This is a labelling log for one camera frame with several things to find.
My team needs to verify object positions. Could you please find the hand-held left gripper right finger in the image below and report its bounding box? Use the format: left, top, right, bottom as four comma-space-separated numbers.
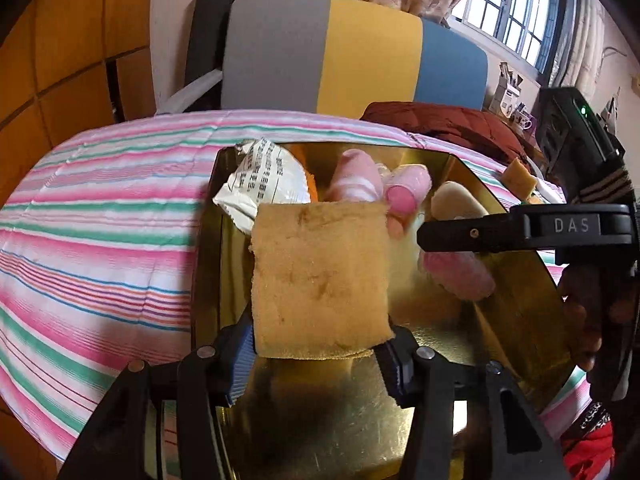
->
375, 330, 573, 480

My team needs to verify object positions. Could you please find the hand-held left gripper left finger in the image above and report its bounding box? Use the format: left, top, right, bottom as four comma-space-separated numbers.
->
57, 324, 258, 480

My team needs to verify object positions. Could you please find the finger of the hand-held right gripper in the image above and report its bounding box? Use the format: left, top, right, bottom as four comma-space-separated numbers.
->
416, 203, 633, 254

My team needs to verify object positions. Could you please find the cream oval pad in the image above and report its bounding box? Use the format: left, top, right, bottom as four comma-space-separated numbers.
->
431, 181, 488, 221

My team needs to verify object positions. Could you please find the pink roll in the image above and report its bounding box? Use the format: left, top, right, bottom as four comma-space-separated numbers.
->
420, 251, 496, 302
384, 165, 432, 216
327, 149, 386, 203

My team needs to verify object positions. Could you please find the yellow sponge block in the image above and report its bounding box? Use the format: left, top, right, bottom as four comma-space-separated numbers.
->
248, 201, 396, 361
502, 157, 538, 196

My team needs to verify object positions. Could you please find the gold tin container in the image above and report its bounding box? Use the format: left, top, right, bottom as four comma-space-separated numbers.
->
190, 142, 591, 480

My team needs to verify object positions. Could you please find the white printed packet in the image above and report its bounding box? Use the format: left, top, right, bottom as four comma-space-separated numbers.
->
212, 137, 308, 235

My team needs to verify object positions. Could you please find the orange pad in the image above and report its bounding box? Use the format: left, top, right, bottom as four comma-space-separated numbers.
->
292, 144, 321, 203

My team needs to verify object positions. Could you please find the person's right hand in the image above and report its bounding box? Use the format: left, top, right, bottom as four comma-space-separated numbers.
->
557, 260, 606, 376

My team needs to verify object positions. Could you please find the white carton box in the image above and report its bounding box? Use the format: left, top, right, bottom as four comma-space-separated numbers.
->
487, 62, 523, 116

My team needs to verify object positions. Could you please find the beige curtain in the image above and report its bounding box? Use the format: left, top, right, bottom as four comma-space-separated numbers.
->
547, 0, 608, 91

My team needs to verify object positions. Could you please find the red-brown jacket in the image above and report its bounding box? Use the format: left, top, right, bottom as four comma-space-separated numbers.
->
360, 101, 543, 171

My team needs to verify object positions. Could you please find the barred window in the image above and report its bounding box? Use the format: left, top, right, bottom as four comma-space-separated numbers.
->
450, 0, 568, 76

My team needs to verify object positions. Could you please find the pink green striped blanket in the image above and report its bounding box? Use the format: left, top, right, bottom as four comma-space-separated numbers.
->
0, 109, 591, 461

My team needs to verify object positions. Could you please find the person's red garment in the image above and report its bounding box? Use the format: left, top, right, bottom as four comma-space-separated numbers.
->
560, 420, 616, 480

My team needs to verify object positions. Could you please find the grey yellow blue chair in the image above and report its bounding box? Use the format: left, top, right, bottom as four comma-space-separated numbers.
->
154, 0, 490, 113

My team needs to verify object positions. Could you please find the black rolled mat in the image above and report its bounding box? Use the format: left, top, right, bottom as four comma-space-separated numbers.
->
184, 0, 240, 111

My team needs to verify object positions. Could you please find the wooden wardrobe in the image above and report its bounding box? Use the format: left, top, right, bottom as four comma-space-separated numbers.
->
0, 0, 156, 206

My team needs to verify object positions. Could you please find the brown striped strap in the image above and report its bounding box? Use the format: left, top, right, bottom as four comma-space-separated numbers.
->
575, 167, 633, 206

